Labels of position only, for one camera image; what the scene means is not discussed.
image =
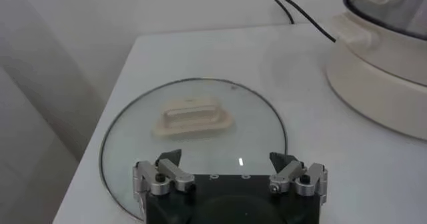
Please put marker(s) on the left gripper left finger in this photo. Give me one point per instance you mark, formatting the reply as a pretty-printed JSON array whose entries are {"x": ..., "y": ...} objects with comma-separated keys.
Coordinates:
[{"x": 173, "y": 175}]

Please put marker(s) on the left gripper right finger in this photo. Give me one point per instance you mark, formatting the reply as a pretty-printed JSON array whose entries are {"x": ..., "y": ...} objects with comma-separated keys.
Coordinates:
[{"x": 290, "y": 175}]

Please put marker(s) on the white electric cooker base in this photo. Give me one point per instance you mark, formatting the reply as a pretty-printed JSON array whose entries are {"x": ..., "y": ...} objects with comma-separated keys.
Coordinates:
[{"x": 377, "y": 92}]

